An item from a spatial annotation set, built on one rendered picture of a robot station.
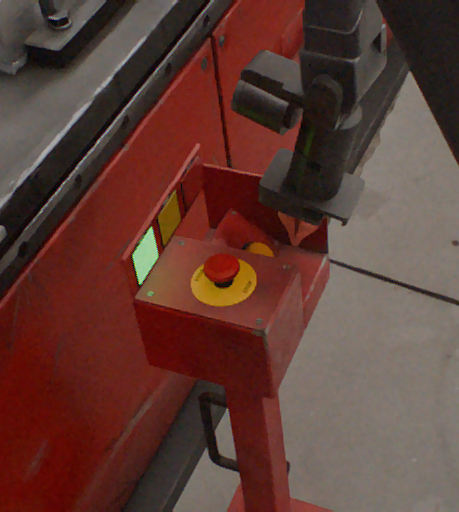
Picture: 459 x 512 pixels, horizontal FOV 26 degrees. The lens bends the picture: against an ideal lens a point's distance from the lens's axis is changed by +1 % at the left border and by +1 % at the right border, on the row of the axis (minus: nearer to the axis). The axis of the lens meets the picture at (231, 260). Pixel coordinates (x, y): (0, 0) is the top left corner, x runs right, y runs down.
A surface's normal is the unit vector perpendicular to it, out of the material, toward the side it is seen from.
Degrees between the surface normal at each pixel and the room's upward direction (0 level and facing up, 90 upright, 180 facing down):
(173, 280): 0
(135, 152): 90
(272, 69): 9
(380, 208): 0
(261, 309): 0
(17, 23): 90
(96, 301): 90
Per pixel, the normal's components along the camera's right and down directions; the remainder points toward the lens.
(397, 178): -0.10, -0.70
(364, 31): 0.86, 0.27
